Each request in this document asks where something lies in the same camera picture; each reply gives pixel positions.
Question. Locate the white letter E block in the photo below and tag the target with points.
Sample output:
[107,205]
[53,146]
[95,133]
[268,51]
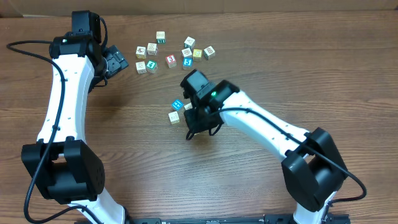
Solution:
[152,49]

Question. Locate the acorn picture block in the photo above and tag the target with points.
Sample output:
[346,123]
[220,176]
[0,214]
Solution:
[141,52]

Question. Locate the white block brown picture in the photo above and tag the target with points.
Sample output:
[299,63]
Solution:
[187,53]

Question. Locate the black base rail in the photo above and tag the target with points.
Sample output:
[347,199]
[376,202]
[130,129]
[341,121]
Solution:
[266,219]

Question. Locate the blue symbol block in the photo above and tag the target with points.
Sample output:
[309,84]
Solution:
[177,105]

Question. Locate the block with green R side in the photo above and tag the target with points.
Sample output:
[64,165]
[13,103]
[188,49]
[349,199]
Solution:
[160,37]

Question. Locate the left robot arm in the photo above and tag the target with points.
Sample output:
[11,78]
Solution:
[62,166]

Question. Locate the white block red drawing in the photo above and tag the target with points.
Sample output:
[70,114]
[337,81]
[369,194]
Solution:
[209,52]

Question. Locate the white block top right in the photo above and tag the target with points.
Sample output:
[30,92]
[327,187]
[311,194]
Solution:
[189,43]

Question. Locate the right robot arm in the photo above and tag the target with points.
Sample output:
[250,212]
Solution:
[312,166]

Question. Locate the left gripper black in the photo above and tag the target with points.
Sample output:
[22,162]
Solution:
[117,61]

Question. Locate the yellow top block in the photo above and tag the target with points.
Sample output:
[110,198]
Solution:
[197,55]

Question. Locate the blue number 5 block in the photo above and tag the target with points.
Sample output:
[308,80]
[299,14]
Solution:
[187,63]

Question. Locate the red number 3 block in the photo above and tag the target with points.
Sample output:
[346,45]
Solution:
[171,61]

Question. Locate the white letter L block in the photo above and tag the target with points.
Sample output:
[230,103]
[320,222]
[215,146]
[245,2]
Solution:
[174,117]

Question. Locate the white letter J block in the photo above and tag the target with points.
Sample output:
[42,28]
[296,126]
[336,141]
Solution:
[141,67]

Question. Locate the green number 4 block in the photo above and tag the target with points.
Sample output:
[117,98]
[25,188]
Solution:
[151,66]

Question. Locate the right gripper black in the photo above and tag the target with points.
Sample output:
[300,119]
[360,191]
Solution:
[196,121]

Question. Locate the white block green edge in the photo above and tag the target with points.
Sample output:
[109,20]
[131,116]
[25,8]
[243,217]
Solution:
[188,106]

